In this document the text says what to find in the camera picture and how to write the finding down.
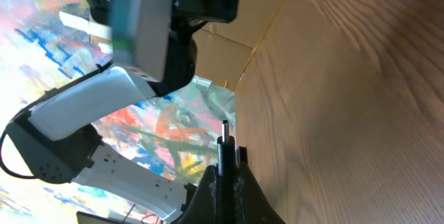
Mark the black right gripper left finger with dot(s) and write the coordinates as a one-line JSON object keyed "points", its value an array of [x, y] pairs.
{"points": [[202, 208]]}

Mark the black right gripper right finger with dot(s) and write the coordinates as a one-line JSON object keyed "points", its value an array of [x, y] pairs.
{"points": [[250, 203]]}

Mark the brown cardboard panel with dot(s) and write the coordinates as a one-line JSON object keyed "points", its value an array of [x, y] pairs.
{"points": [[212, 50]]}

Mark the colourful painted backdrop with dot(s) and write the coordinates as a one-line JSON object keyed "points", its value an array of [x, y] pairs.
{"points": [[69, 113]]}

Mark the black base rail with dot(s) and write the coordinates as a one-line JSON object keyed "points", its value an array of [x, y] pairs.
{"points": [[242, 155]]}

